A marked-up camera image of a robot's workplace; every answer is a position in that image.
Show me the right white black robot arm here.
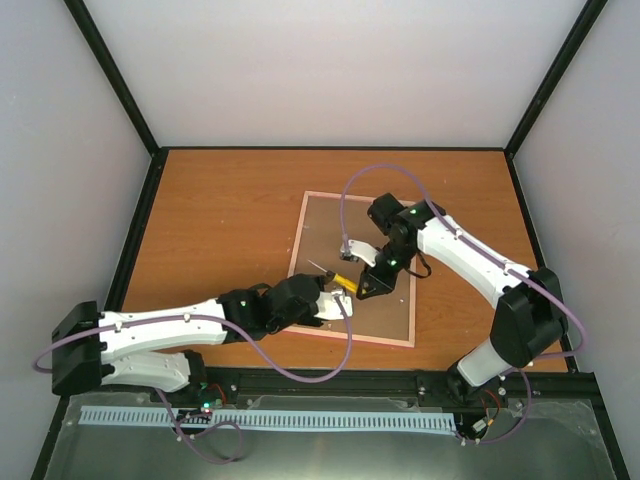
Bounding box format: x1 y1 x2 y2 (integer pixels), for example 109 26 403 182
341 193 568 404

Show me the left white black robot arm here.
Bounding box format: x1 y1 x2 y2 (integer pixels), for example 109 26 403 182
47 274 353 403

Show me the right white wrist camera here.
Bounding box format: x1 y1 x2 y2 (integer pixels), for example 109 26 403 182
340 239 379 267

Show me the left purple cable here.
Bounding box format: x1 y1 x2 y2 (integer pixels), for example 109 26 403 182
32 295 356 465

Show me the steel front plate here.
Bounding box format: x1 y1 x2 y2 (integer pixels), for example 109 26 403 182
34 387 628 479

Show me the black corner post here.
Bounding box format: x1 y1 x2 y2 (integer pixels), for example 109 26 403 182
63 0 160 158
504 0 608 161

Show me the small green lit circuit board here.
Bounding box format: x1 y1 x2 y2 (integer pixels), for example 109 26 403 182
196 395 226 414

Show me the yellow handled screwdriver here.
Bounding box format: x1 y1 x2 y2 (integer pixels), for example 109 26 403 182
307 260 358 293

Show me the left black corner post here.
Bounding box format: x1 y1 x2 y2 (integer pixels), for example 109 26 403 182
63 0 160 158

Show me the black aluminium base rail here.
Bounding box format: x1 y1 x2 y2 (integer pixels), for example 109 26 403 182
167 367 604 411

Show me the right black corner post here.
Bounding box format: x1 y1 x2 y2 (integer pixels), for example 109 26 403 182
504 0 608 161

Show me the purple cable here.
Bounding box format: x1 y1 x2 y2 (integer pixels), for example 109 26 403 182
32 295 356 465
340 164 587 447

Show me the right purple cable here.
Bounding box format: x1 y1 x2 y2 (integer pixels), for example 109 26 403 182
340 164 587 447

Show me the pink picture frame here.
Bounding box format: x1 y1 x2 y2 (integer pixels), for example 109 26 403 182
279 190 418 349

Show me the light blue slotted cable duct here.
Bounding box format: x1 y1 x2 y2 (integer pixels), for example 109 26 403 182
78 406 456 435

